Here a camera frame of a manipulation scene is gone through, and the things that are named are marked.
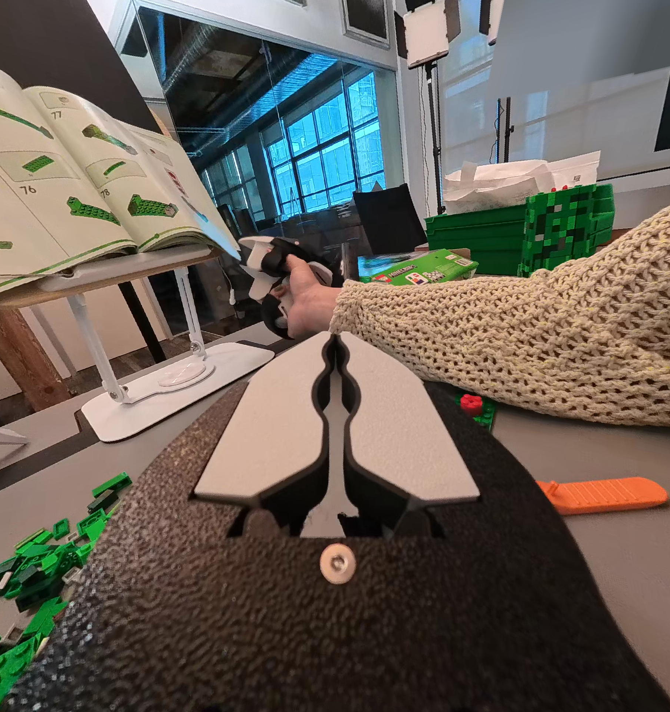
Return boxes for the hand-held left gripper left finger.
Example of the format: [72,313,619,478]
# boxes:
[193,332,337,537]

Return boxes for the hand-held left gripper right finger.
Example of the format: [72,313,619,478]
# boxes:
[335,334,482,537]

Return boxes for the green lego assembly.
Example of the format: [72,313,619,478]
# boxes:
[453,392,498,429]

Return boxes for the lego instruction booklet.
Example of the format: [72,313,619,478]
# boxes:
[0,58,242,296]

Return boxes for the person's right forearm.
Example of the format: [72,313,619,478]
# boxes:
[328,194,670,429]

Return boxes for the green lego box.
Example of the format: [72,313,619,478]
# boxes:
[357,248,480,286]

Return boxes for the green lego creeper model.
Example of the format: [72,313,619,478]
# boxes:
[518,182,615,278]

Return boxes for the pile of lego pieces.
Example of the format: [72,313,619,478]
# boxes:
[0,472,134,712]

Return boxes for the person's right hand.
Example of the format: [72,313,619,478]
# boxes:
[282,255,345,340]

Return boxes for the white book stand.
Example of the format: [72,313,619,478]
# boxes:
[0,245,276,444]

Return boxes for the large grid window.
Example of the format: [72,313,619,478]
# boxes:
[201,71,391,229]

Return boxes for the stack of green crates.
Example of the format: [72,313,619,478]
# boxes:
[424,203,531,277]

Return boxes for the orange brick separator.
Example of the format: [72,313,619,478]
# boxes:
[535,476,670,516]

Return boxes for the white paper bags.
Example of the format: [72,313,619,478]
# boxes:
[442,150,601,217]

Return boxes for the black light stand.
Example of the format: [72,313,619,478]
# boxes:
[479,0,515,166]
[393,0,463,217]

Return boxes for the black backdrop board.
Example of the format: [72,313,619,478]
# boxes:
[0,0,164,134]

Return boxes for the wooden post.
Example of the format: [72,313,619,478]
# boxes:
[0,306,73,413]

